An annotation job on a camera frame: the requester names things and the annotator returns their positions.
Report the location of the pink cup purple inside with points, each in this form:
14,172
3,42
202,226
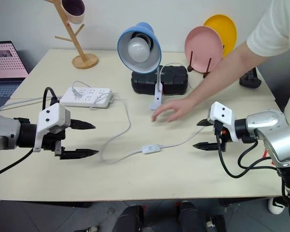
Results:
73,10

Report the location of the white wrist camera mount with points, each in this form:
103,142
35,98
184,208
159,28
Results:
53,116
222,113

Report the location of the laptop with pink screen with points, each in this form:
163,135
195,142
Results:
4,62

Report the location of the black handheld device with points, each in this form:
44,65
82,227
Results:
250,79

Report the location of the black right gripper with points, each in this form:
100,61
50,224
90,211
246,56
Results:
223,138

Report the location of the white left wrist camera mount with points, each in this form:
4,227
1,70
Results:
53,116

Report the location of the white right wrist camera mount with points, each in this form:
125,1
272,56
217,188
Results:
222,113

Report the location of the black plastic case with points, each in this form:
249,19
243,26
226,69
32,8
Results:
145,82

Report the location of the blue desk lamp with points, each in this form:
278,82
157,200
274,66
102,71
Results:
140,48

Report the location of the person's bare hand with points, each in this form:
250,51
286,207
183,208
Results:
181,107

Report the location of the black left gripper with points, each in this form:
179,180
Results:
50,140

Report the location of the pink plate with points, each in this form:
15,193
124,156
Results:
204,48

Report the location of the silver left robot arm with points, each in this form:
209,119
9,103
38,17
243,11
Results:
4,130

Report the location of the dark brown plate stand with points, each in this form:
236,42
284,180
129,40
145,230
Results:
206,68

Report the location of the white shoe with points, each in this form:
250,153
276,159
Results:
275,205

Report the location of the person's bare forearm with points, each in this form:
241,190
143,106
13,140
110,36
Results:
227,70

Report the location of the white power strip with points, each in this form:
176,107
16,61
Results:
87,96

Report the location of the dark rounded shape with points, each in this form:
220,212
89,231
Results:
129,218
191,216

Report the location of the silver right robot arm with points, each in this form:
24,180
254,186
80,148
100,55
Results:
275,135

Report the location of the yellow plate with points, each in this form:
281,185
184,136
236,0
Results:
226,29

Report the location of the wooden mug tree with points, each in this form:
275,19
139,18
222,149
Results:
81,58

